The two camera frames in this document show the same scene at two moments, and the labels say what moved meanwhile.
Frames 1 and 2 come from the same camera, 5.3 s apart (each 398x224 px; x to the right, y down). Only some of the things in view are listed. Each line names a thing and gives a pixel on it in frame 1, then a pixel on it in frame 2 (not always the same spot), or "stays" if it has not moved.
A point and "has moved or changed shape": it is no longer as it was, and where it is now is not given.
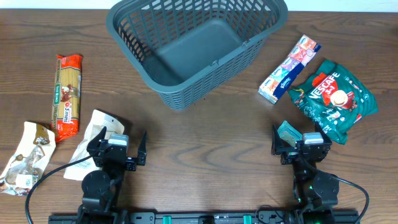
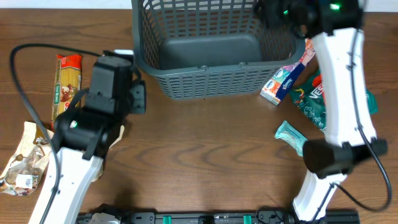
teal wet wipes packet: x=288 y=133 stays
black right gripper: x=301 y=156 → x=267 y=8
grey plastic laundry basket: x=189 y=51 has moved or changed shape
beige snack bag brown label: x=24 y=172 stays
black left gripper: x=94 y=145 → x=138 y=90
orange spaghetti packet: x=66 y=102 stays
